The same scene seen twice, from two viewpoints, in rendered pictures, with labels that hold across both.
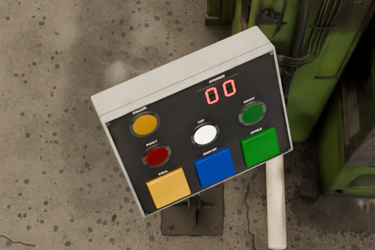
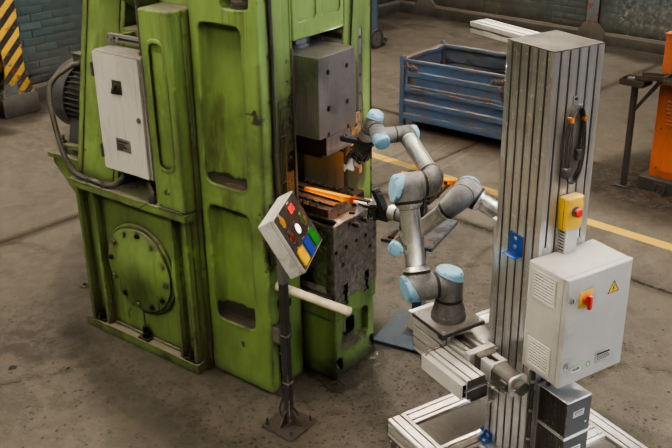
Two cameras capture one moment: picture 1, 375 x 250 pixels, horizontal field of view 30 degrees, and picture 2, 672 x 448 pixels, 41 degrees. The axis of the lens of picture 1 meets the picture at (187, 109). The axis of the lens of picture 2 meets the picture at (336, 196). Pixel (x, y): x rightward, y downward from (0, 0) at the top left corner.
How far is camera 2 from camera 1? 3.44 m
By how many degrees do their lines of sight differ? 57
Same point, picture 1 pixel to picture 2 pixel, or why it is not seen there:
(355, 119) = (320, 287)
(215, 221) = (307, 419)
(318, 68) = not seen: hidden behind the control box
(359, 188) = (347, 350)
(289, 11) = not seen: hidden behind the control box
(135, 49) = (176, 404)
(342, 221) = (356, 379)
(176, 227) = (294, 434)
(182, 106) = (286, 215)
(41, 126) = not seen: outside the picture
